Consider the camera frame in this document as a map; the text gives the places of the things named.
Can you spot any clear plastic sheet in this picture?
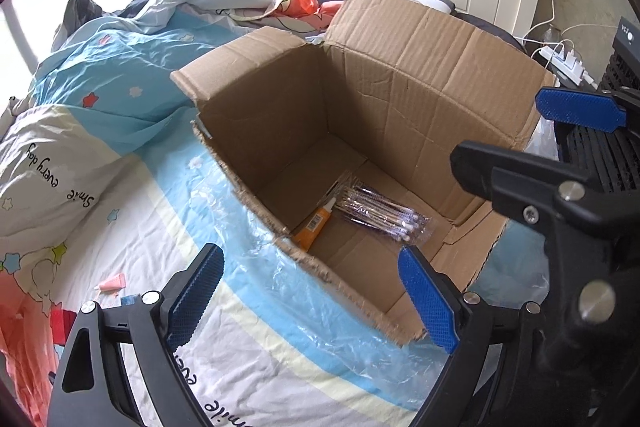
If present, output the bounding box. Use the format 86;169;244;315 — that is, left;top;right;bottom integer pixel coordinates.
190;117;562;405

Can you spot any black ribbed appliance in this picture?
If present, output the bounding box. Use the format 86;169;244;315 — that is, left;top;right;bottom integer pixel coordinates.
555;17;640;195

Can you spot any clear pack of pens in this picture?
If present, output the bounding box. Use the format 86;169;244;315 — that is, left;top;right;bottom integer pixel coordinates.
332;177;432;244

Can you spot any orange printed cloth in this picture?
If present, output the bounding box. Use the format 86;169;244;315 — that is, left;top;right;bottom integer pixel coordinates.
272;0;347;34

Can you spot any brown cardboard box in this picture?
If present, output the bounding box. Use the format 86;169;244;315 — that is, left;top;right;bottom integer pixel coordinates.
170;0;562;348

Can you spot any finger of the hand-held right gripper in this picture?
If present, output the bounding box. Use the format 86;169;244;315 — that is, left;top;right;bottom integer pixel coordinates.
450;140;602;239
535;86;640;136

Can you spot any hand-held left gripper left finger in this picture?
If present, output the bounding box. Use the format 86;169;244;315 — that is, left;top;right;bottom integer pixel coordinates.
47;244;225;427

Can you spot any orange tube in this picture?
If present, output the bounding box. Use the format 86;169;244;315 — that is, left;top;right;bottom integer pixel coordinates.
292;202;336;252

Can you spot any white power strip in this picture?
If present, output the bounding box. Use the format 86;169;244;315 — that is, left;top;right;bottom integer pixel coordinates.
536;46;597;84

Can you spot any printed star bed sheet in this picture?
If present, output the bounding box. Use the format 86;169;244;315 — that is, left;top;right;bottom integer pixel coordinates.
0;142;451;427

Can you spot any dark grey cloth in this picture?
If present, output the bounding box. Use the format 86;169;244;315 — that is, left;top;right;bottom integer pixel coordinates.
52;0;104;52

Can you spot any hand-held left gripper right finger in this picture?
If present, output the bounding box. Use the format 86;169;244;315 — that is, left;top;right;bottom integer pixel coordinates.
397;246;551;427

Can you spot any pink tube cap piece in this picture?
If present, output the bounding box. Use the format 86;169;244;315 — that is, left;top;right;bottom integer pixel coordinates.
94;273;127;294

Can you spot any printed star quilt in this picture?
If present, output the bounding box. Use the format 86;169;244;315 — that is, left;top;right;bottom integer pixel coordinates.
0;0;283;240

